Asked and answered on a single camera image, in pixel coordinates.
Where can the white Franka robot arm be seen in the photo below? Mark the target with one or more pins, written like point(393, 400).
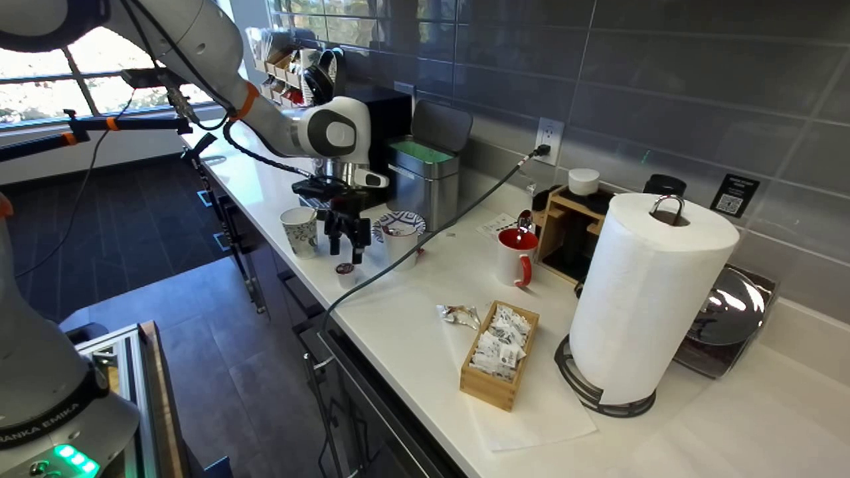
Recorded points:
point(202, 43)

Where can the small white jar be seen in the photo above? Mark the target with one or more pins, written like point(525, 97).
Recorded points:
point(582, 181)

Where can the wooden countertop rack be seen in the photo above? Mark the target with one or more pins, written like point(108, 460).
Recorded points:
point(567, 230)

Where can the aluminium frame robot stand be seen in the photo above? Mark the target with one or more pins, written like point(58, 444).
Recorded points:
point(122, 373)

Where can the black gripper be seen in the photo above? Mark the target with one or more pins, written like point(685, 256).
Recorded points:
point(345, 213)

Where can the small coffee pod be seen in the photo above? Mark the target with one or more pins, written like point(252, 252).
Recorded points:
point(345, 271)

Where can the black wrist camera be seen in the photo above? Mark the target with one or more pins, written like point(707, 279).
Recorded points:
point(340, 183)

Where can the black QR code sign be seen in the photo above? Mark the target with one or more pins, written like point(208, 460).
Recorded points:
point(734, 195)

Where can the shiny chrome kettle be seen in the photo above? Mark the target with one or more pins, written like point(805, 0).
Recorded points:
point(726, 310)

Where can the crumpled packet wrapper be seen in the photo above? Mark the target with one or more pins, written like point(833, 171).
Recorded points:
point(457, 314)

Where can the wooden box of sugar packets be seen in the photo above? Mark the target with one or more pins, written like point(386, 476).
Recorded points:
point(495, 355)

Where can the black coffee machine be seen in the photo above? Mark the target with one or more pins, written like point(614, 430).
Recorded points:
point(389, 122)

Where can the blue patterned paper bowl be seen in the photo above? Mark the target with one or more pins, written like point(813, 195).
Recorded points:
point(398, 223)

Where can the white paper towel roll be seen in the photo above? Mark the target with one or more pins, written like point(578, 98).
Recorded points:
point(647, 300)

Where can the white wall outlet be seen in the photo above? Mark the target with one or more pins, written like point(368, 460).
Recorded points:
point(547, 133)

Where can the black paper towel holder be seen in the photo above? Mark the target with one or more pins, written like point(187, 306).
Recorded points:
point(611, 406)

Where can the patterned paper cup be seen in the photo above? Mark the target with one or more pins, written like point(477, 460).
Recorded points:
point(299, 233)

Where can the black boom pole orange clamps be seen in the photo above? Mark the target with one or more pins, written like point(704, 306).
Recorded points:
point(108, 122)

